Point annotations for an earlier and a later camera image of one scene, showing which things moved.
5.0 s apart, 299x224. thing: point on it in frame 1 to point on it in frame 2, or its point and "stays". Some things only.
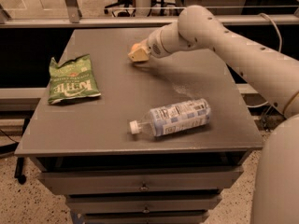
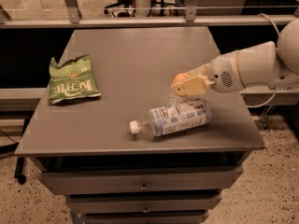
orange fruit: x=135 y=47 to x=178 y=77
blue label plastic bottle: x=174 y=118 stays
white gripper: x=154 y=46 to x=222 y=72
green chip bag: x=74 y=78 stays
